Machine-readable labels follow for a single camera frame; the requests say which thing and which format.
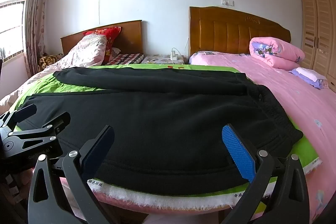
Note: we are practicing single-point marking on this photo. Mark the pink bed sheet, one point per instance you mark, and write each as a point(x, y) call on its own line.
point(288, 98)

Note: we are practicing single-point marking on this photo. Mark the white wall socket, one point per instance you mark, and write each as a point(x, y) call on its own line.
point(227, 2)

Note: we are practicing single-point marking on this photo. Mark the small wooden headboard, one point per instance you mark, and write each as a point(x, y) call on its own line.
point(131, 35)

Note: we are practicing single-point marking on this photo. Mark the red checkered bed sheet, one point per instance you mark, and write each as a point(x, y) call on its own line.
point(126, 58)

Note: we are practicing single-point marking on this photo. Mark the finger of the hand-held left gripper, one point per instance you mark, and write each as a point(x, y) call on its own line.
point(25, 112)
point(52, 124)

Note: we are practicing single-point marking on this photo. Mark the red floral pillow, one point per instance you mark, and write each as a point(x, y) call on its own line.
point(111, 37)

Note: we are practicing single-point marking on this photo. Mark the brown plush blanket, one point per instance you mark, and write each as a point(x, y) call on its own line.
point(48, 60)

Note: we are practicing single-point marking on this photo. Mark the pale pink floral quilt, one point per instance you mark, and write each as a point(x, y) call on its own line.
point(86, 53)

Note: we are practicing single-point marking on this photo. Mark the black pants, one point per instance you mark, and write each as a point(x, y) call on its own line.
point(157, 121)

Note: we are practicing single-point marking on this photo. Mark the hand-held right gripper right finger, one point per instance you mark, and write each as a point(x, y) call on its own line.
point(239, 153)

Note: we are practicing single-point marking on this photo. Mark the large wooden headboard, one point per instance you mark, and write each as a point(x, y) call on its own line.
point(223, 29)

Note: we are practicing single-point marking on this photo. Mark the nightstand with floral cover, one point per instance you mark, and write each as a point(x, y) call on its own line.
point(157, 59)

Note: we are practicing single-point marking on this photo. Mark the light wooden wardrobe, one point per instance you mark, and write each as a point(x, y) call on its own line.
point(317, 37)

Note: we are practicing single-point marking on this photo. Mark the green printed cloth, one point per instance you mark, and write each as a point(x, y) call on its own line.
point(39, 87)

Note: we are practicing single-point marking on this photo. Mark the white folded cloth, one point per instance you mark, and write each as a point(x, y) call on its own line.
point(308, 73)

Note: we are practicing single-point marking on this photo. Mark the white charger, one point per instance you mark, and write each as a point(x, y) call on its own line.
point(173, 57)

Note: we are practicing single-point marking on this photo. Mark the pink floral folded quilt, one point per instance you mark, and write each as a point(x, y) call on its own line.
point(275, 52)

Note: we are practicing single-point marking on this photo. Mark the purple pillow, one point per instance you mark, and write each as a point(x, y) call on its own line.
point(316, 83)

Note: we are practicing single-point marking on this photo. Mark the pink patterned curtain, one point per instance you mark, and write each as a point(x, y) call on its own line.
point(36, 16)

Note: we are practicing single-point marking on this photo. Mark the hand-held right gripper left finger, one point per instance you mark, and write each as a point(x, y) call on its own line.
point(97, 150)

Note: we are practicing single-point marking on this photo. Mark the window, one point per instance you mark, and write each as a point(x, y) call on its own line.
point(13, 29)

